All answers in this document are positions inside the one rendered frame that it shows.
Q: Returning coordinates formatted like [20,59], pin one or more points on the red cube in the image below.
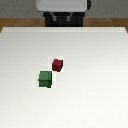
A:
[57,64]

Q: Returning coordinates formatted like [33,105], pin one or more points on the green cube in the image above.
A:
[44,79]

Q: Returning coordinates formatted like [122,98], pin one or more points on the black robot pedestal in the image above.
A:
[63,20]

